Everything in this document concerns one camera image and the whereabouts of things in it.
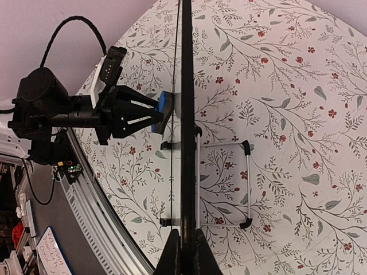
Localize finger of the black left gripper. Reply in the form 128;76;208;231
113;111;163;138
113;85;158;111

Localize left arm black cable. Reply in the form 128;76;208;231
40;15;108;69

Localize blue whiteboard eraser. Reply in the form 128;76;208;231
151;91;174;135

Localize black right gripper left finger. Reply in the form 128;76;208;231
156;229;181;275

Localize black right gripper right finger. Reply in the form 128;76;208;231
194;229;221;275

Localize floral patterned table mat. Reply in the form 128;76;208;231
73;1;366;274

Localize small black-framed whiteboard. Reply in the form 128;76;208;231
173;1;196;274

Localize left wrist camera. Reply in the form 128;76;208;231
99;46;127;86

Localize wire easel stand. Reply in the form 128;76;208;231
159;125;253;230

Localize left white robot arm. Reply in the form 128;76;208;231
1;68;172;165

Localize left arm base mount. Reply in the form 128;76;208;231
54;160;83;185

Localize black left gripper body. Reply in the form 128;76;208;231
7;67;115;166

